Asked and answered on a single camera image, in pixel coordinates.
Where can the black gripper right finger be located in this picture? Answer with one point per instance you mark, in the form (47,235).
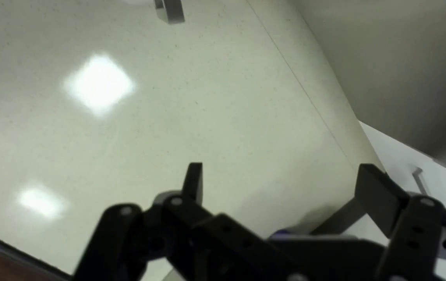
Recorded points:
(415,229)

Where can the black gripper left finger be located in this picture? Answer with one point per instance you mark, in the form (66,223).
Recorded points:
(181,240)

